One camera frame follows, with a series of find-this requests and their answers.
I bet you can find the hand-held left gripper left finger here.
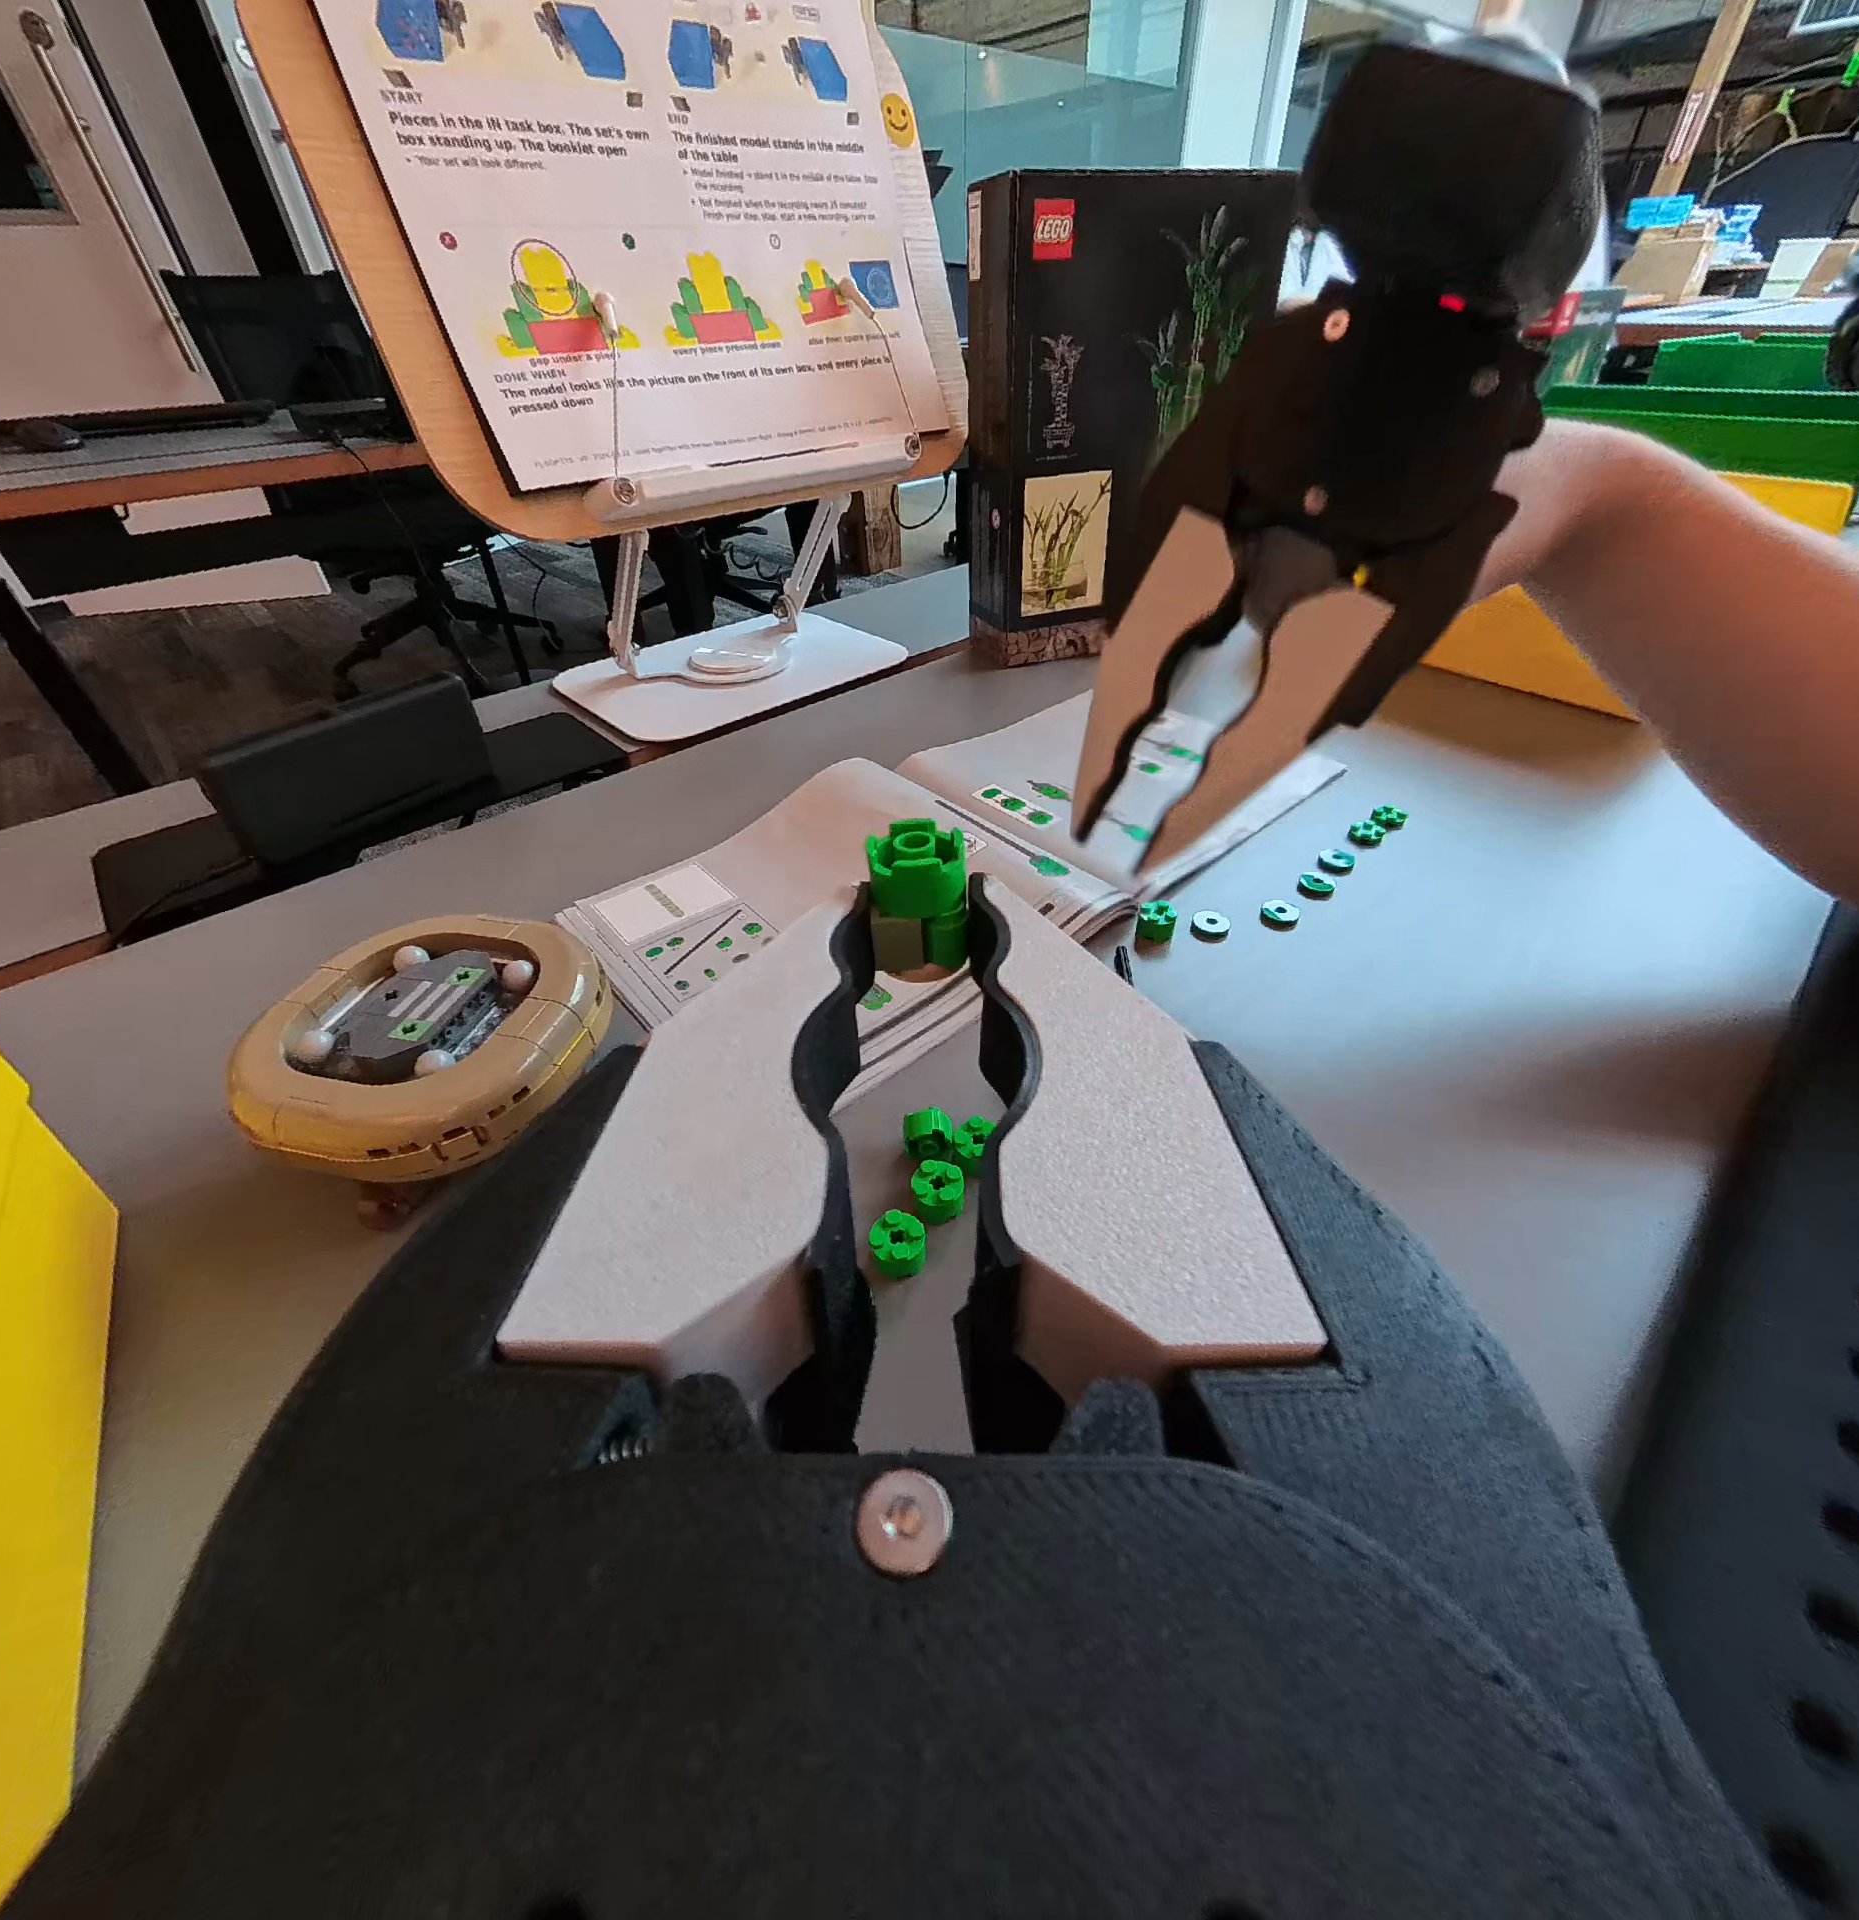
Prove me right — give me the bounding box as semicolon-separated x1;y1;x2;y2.
495;885;883;1453

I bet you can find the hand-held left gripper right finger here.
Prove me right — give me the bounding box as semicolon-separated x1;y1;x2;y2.
956;877;1331;1453

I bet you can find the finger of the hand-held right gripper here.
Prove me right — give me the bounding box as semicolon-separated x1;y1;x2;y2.
1134;577;1400;890
1070;506;1264;844

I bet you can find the green round brick stack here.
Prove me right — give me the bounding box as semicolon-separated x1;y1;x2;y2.
864;816;974;985

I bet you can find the person's right forearm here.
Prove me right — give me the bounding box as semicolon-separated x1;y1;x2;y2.
1477;419;1859;908

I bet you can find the grey desk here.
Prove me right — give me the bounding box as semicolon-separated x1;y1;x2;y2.
0;561;1839;1772

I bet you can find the wooden office desk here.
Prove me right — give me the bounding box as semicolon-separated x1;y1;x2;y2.
0;404;436;797

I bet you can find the yellow plastic bin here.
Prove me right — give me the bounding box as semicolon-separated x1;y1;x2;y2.
1709;472;1857;537
0;1020;123;1920
1422;582;1643;726

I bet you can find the cluster of green round bricks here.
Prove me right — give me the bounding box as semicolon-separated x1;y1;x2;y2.
866;1101;1001;1283

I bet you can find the black product box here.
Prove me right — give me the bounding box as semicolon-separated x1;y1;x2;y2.
965;167;1307;668

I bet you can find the row of green flat plates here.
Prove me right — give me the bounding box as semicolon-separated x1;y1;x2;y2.
1134;802;1412;946

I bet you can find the tan brick pot model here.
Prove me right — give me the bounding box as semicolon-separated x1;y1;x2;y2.
228;916;615;1231

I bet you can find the open instruction booklet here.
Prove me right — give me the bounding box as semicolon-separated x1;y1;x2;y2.
559;689;1348;1113

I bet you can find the stack of cardboard boxes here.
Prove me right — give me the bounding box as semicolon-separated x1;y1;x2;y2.
1612;202;1771;303

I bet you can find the green plastic bin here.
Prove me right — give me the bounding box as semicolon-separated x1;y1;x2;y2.
1649;337;1839;395
1541;386;1859;484

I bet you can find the printed instruction sheet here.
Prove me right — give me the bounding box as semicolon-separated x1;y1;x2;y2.
312;0;954;473

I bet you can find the black office chair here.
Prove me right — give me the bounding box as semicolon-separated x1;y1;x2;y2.
330;449;571;707

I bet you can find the instruction sheet on stand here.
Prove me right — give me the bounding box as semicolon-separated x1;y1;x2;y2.
238;0;974;744

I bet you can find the black keyboard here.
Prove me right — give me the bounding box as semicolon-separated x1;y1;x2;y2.
60;399;280;440

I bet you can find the black monitor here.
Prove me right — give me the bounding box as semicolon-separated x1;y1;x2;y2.
161;269;405;444

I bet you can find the white door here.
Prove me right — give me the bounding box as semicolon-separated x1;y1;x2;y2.
0;0;263;428

